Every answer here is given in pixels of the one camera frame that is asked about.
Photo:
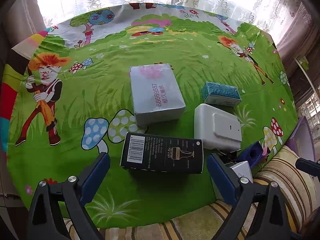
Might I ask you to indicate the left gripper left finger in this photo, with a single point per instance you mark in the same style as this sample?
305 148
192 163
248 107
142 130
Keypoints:
45 218

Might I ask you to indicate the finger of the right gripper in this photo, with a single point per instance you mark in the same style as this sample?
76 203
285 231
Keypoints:
310 167

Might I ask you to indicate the small white box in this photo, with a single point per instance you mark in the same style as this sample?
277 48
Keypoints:
242 169

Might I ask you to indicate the white plastic case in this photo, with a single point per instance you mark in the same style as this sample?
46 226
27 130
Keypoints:
216 128

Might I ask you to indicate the teal tissue pack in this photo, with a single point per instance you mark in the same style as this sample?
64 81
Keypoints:
219 94

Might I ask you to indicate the black barcode box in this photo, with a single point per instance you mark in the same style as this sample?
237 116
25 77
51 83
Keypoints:
162 154

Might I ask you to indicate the purple storage box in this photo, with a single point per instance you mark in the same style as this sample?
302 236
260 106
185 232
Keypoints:
301 141

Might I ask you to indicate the striped beige sofa cushion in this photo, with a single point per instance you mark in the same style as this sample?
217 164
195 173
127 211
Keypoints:
301 192

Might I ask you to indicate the dark blue small box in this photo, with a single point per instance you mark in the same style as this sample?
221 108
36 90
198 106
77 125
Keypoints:
253 154

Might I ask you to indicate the white side table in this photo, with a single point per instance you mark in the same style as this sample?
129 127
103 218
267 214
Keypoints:
306 95

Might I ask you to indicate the green tissue pack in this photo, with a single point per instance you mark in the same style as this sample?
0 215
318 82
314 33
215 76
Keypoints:
303 62

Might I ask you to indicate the pink drape curtain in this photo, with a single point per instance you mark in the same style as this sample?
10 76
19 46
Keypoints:
294 30

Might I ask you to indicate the silver pink box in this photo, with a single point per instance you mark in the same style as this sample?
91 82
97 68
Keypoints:
156 95

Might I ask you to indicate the green cartoon tablecloth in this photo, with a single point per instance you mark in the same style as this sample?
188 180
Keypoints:
56 80

